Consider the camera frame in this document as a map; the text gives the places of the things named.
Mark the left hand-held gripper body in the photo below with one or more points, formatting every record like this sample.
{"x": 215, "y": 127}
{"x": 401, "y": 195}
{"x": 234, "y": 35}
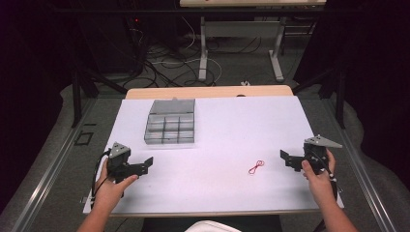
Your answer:
{"x": 120, "y": 162}

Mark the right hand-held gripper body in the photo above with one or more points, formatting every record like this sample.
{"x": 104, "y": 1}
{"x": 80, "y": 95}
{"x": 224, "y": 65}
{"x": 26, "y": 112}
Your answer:
{"x": 317, "y": 154}

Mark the person's right hand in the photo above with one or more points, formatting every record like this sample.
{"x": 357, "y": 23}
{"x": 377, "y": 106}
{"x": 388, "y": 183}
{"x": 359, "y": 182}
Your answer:
{"x": 319, "y": 185}

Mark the person's left hand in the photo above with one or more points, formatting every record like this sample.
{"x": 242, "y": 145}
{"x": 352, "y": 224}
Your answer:
{"x": 109, "y": 191}

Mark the red rubber band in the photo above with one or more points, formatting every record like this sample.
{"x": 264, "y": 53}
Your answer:
{"x": 256, "y": 167}

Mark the clear plastic compartment box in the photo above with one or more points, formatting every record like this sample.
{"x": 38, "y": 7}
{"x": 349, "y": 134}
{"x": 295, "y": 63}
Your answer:
{"x": 170, "y": 124}

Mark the white table mat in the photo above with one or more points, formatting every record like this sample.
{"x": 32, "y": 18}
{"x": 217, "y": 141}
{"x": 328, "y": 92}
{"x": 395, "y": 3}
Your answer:
{"x": 222, "y": 151}

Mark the black metal stand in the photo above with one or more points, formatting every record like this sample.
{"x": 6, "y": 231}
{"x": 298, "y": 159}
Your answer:
{"x": 335, "y": 90}
{"x": 79, "y": 93}

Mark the small white plug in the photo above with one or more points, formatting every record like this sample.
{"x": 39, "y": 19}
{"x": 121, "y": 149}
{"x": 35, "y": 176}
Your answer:
{"x": 245, "y": 83}

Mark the person's white clothing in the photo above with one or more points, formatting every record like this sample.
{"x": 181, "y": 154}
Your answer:
{"x": 212, "y": 226}

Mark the wooden table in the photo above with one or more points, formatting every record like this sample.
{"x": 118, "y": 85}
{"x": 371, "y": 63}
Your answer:
{"x": 209, "y": 92}

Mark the black computer tower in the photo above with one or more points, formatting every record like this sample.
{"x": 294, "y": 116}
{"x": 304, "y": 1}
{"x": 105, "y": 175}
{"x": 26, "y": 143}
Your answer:
{"x": 137, "y": 45}

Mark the desk with white legs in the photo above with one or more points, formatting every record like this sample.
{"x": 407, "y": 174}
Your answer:
{"x": 251, "y": 3}

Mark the aluminium rail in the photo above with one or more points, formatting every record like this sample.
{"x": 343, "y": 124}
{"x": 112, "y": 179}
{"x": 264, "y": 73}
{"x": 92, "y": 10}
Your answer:
{"x": 361, "y": 174}
{"x": 48, "y": 174}

